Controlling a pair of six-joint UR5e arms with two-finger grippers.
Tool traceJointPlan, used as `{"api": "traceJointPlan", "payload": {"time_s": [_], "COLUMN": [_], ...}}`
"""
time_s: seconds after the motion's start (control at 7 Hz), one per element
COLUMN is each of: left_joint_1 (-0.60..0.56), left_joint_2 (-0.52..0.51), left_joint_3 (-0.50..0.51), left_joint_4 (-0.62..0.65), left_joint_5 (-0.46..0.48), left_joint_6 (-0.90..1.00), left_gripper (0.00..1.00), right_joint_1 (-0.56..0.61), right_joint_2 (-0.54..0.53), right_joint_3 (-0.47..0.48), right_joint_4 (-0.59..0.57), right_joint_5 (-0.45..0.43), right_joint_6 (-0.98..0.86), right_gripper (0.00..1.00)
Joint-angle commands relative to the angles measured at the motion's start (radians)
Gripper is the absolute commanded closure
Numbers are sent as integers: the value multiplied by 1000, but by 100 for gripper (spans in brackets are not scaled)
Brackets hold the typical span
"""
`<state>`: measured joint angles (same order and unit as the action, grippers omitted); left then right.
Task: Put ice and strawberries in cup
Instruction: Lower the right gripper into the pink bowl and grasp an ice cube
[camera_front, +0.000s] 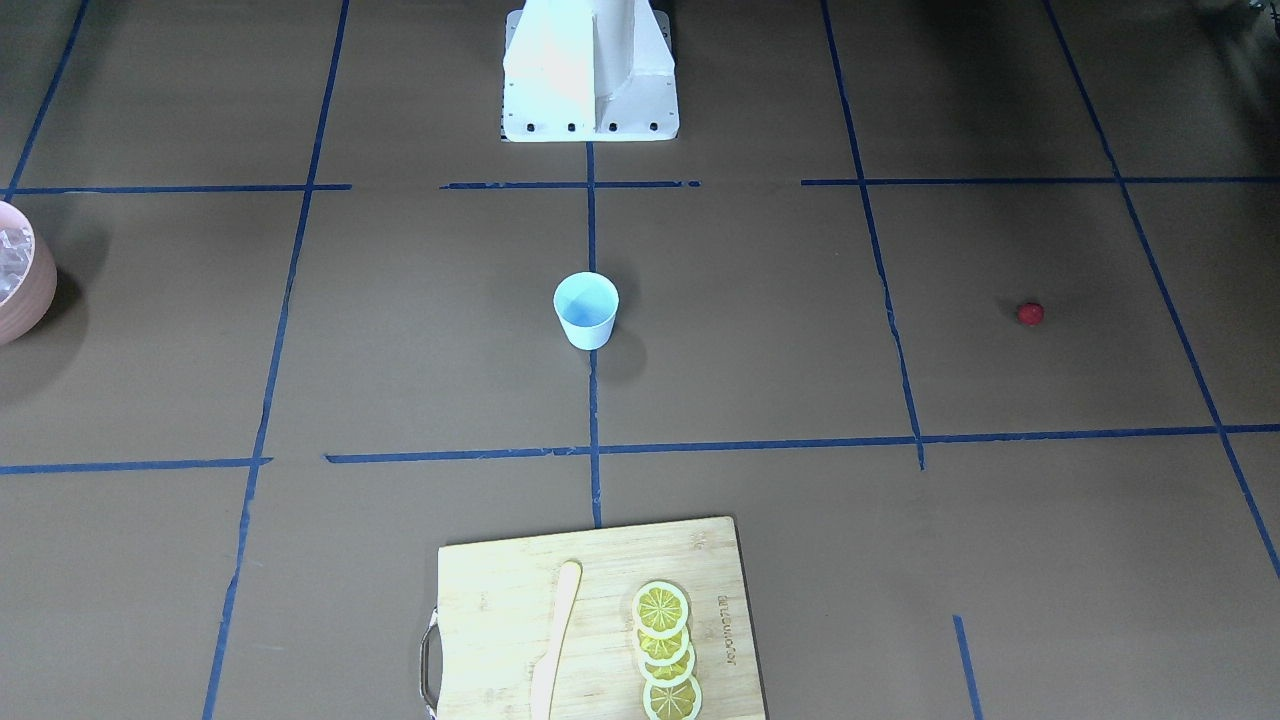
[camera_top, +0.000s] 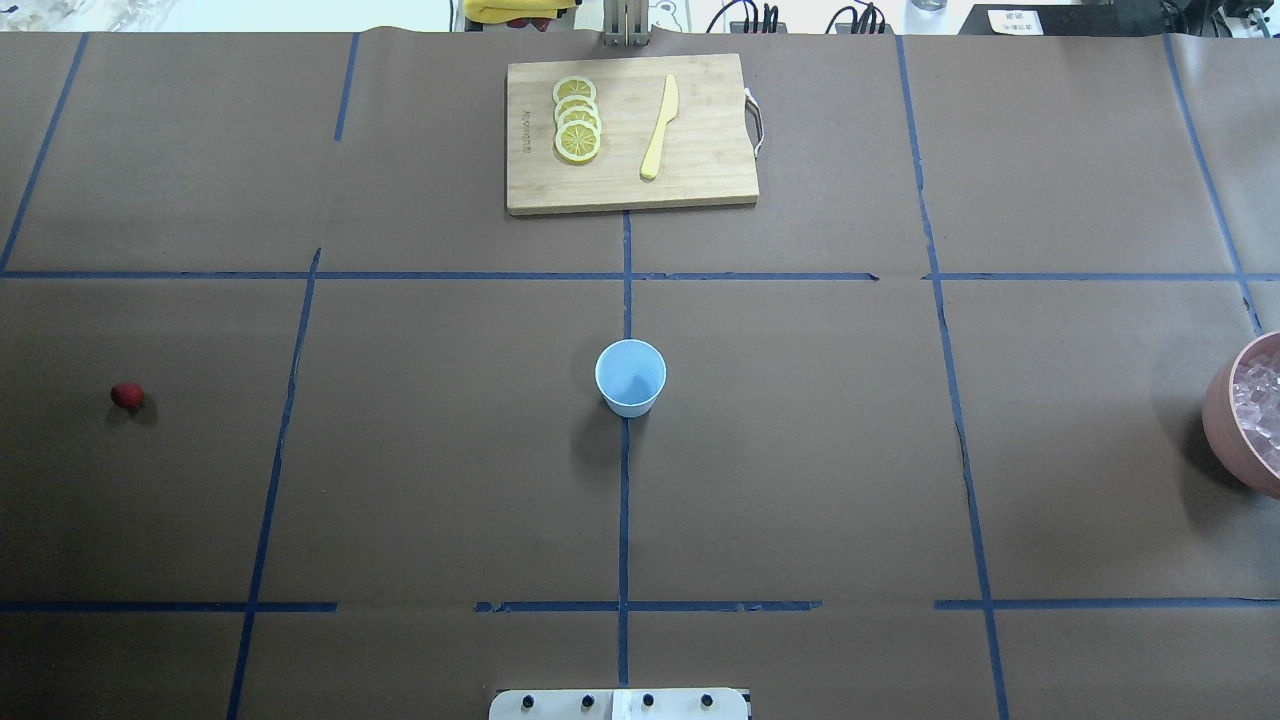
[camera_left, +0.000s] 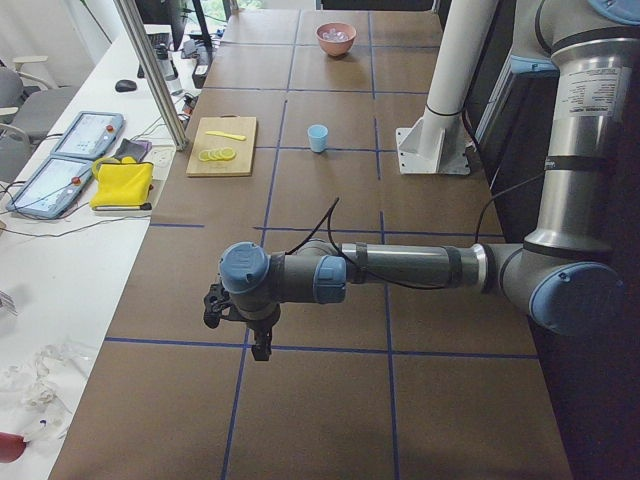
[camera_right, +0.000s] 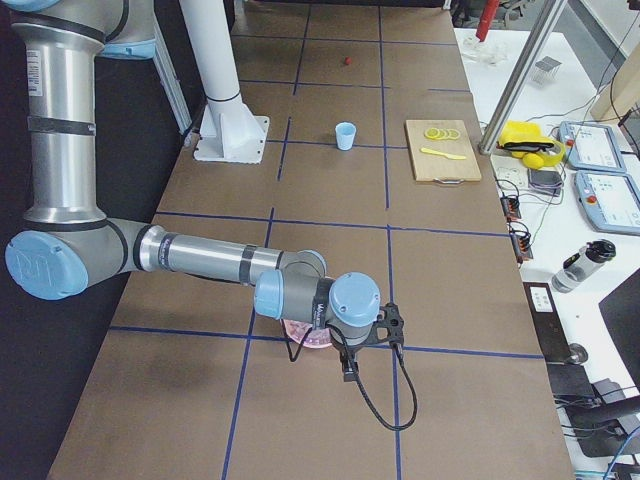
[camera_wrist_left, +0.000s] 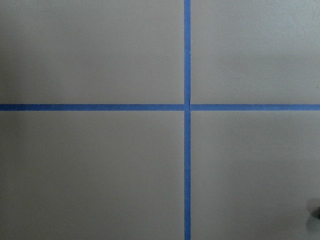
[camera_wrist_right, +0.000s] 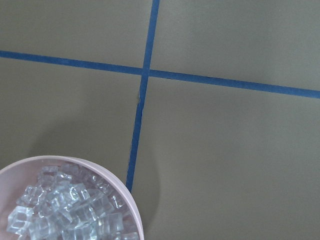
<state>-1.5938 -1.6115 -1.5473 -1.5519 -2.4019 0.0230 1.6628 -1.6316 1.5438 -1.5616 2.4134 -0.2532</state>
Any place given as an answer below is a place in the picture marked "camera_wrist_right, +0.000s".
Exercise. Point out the pink bowl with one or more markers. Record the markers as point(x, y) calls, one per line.
point(15, 177)

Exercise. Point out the clear ice cubes pile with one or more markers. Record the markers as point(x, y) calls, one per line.
point(71, 202)

